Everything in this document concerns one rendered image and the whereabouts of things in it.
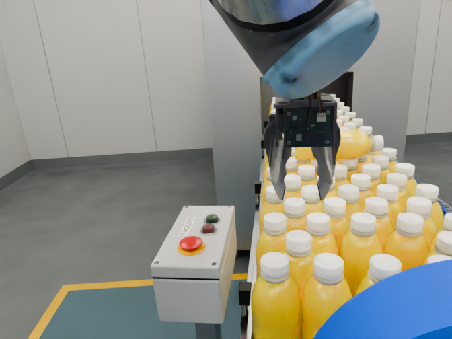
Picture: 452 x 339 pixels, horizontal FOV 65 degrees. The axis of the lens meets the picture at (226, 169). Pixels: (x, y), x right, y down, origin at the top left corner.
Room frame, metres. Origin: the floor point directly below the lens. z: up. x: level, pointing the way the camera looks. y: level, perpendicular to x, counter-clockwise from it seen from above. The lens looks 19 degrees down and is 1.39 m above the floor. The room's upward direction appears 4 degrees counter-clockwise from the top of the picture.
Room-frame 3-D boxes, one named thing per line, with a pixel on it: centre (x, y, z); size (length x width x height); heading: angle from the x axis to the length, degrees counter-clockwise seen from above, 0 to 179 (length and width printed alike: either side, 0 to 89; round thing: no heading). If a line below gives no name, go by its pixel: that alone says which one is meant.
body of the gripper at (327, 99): (0.45, -0.10, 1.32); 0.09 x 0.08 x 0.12; 171
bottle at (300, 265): (0.48, -0.10, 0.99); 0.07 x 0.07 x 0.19
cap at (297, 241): (0.48, -0.10, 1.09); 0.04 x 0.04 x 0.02
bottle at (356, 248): (0.52, -0.22, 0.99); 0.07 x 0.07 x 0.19
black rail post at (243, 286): (0.53, -0.02, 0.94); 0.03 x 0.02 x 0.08; 171
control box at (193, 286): (0.52, 0.05, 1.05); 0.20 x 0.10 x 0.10; 171
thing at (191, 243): (0.47, 0.06, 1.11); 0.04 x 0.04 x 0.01
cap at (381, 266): (0.40, -0.20, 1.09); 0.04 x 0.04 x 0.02
